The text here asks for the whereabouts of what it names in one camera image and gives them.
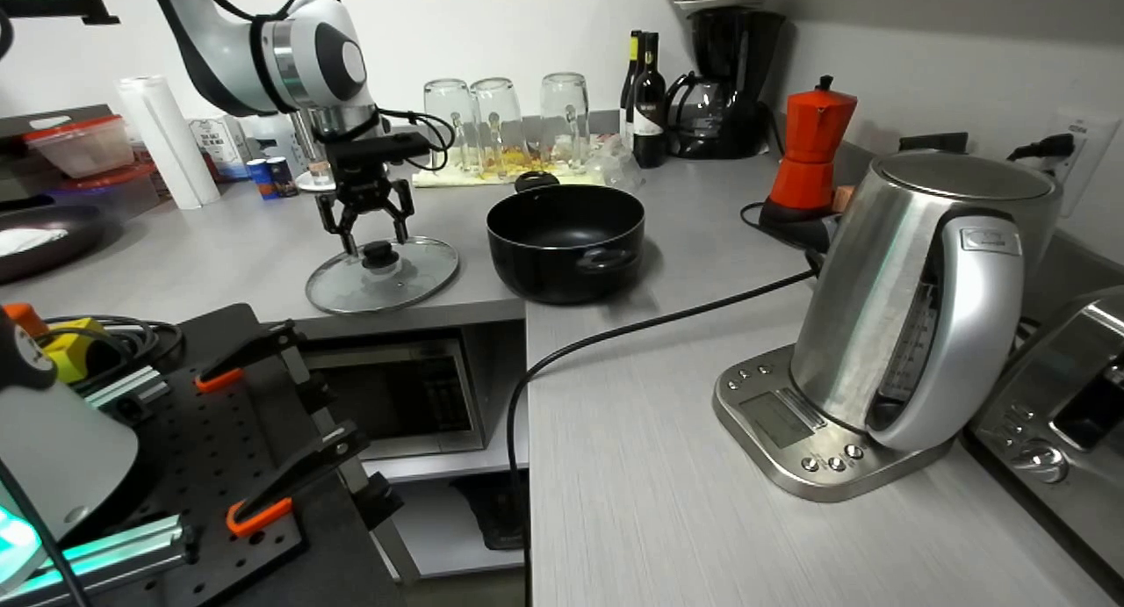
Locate yellow patterned dish towel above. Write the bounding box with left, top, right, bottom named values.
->
left=412, top=155, right=609, bottom=190

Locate black pan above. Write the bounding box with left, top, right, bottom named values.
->
left=0, top=204, right=108, bottom=285

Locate red-lidded plastic container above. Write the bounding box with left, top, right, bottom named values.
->
left=42, top=161, right=161, bottom=223
left=23, top=114, right=136, bottom=180

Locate microwave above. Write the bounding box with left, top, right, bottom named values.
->
left=297, top=329, right=489, bottom=461

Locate black base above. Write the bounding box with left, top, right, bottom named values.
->
left=759, top=198, right=846, bottom=254

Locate orange moka pot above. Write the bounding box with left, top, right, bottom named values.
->
left=769, top=75, right=860, bottom=213

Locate yellow box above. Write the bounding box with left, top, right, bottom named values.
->
left=39, top=316, right=108, bottom=385

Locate stainless steel toaster oven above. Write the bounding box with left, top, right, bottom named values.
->
left=961, top=285, right=1124, bottom=594

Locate dark wine bottle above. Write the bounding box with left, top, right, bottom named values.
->
left=619, top=29, right=644, bottom=148
left=630, top=32, right=669, bottom=170

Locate black cable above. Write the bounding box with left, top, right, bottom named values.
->
left=506, top=200, right=819, bottom=607

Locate stainless steel electric kettle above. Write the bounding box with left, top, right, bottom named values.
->
left=712, top=149, right=1064, bottom=503

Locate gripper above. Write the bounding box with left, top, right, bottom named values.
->
left=316, top=157, right=416, bottom=257

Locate black pot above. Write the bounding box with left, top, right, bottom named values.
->
left=486, top=170, right=647, bottom=307

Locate glass pot lid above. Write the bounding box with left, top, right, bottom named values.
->
left=304, top=235, right=461, bottom=316

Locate clear drinking glass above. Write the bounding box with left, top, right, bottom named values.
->
left=422, top=78, right=480, bottom=177
left=469, top=76, right=529, bottom=180
left=539, top=71, right=592, bottom=171

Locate clear plastic bag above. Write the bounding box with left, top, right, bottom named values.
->
left=587, top=135, right=647, bottom=194

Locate white printed box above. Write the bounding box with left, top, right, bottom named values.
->
left=188, top=114, right=253, bottom=183

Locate paper towel roll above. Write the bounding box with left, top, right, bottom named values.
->
left=116, top=74, right=221, bottom=212

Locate white wall socket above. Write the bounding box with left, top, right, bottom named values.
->
left=1052, top=109, right=1122, bottom=219

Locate dark small can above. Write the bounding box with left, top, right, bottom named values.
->
left=266, top=155, right=300, bottom=199

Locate black plug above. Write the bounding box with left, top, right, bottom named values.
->
left=1007, top=132, right=1077, bottom=163

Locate black coffee maker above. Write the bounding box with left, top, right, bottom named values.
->
left=664, top=5, right=788, bottom=161

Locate black clamp with orange tip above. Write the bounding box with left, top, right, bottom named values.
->
left=192, top=319, right=305, bottom=394
left=225, top=420, right=371, bottom=540

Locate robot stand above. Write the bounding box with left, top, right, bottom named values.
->
left=0, top=303, right=407, bottom=607

